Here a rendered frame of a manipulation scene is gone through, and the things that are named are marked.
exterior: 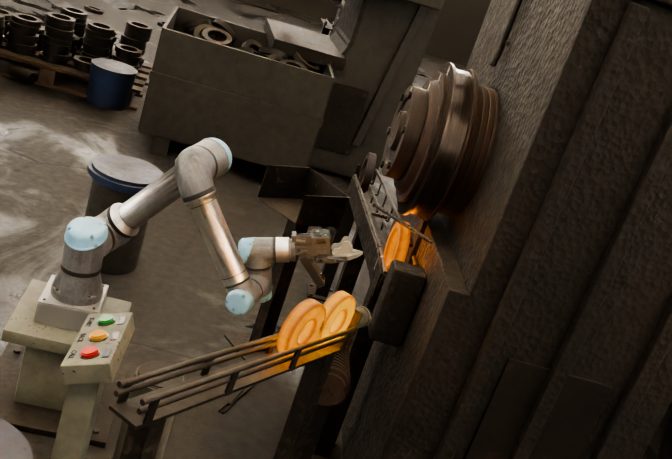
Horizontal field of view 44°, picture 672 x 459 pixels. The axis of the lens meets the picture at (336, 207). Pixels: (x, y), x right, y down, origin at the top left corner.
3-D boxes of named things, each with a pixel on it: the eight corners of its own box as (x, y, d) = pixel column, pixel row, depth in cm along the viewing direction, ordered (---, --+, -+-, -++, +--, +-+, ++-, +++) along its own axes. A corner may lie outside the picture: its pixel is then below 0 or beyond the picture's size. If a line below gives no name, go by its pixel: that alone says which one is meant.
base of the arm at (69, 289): (43, 299, 243) (47, 269, 239) (59, 276, 257) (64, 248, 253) (94, 310, 244) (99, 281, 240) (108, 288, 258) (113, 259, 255)
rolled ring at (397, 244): (404, 233, 248) (414, 236, 249) (397, 210, 266) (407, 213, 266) (384, 286, 254) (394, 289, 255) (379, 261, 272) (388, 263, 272)
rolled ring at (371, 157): (371, 155, 354) (378, 158, 355) (367, 147, 372) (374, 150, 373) (358, 196, 359) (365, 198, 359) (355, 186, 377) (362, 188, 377)
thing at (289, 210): (260, 325, 344) (310, 167, 320) (293, 362, 326) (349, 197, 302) (217, 328, 331) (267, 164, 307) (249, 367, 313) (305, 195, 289)
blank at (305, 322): (334, 300, 205) (324, 293, 206) (301, 308, 192) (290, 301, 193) (312, 354, 209) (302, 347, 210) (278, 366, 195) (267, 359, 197)
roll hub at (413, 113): (392, 163, 265) (422, 80, 256) (400, 193, 239) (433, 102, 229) (376, 158, 264) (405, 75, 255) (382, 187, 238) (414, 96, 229)
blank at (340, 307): (363, 292, 218) (353, 286, 220) (334, 300, 205) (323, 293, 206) (342, 343, 222) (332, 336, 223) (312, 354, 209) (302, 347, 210)
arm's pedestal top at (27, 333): (0, 341, 236) (2, 329, 235) (30, 289, 266) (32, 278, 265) (112, 365, 242) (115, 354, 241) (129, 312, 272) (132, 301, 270)
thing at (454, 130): (410, 189, 278) (459, 55, 263) (426, 244, 234) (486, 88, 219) (391, 183, 277) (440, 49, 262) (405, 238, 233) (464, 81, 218)
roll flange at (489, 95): (438, 197, 279) (488, 64, 264) (459, 254, 235) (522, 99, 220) (410, 189, 278) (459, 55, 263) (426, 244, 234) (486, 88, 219)
